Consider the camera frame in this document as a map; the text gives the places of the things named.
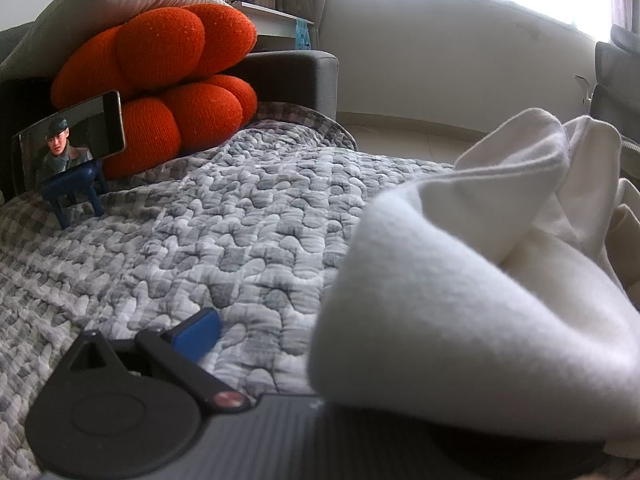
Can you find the grey sofa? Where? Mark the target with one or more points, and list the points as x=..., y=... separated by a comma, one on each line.
x=295, y=80

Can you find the beige pillow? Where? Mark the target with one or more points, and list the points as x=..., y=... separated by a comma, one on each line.
x=100, y=5

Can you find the white shelf desk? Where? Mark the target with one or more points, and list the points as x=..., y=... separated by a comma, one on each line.
x=275, y=17

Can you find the plain white garment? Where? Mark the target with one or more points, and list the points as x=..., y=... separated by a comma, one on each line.
x=450, y=310

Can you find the grey office chair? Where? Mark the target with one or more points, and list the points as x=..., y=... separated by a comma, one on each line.
x=607, y=65

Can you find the blue hanging cloth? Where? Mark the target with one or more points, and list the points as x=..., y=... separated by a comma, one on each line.
x=302, y=35

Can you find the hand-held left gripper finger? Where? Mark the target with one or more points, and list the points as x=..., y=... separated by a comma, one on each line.
x=197, y=335

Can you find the orange knot cushion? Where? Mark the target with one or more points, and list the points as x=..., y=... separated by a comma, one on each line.
x=160, y=60

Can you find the smartphone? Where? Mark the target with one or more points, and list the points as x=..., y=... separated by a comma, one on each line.
x=70, y=140

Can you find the grey checked quilt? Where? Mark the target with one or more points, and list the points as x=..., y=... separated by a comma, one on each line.
x=225, y=210

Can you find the blue phone stand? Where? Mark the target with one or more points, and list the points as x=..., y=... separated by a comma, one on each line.
x=75, y=185

